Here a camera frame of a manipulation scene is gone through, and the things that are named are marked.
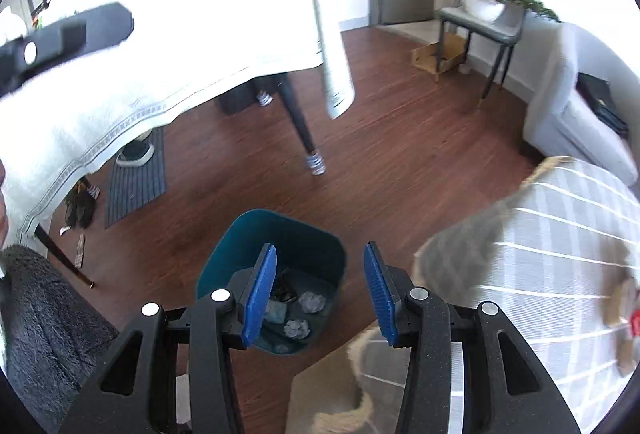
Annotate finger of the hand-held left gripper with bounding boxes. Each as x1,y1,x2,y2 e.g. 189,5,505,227
0,2,136,98

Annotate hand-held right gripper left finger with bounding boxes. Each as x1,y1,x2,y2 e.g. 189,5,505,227
59,244,277,434

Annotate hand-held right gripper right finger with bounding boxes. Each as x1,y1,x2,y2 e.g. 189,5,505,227
363,241,582,434

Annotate clear plastic packet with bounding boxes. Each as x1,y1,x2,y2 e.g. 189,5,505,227
262,299,289,326

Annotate white paper ball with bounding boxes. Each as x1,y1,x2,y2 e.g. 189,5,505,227
283,318,311,340
298,291,327,313

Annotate teal trash bin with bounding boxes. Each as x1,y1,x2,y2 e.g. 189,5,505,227
196,209,348,357

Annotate white patterned tablecloth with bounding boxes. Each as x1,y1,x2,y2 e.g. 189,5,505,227
0,0,357,250

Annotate dark sneaker with white sole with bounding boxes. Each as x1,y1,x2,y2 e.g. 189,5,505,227
116,140,156,167

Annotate dark striped floor mat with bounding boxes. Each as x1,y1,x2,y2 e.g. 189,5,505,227
105,127,167,230

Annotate dark slippers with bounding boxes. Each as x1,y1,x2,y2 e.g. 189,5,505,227
65,181,101,230

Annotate dark table leg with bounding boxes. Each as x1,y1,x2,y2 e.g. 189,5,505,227
279,72,327,176

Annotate brown tape roll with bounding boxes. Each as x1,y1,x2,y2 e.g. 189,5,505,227
606,278,637,327
616,331,640,377

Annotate cardboard box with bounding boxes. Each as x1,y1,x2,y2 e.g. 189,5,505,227
411,32,471,75

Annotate grey armchair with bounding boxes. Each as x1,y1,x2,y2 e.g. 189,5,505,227
521,22,640,187

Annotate grey chair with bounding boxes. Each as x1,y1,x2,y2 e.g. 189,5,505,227
436,0,532,108

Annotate black bag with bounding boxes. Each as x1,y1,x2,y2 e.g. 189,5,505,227
575,72,630,137

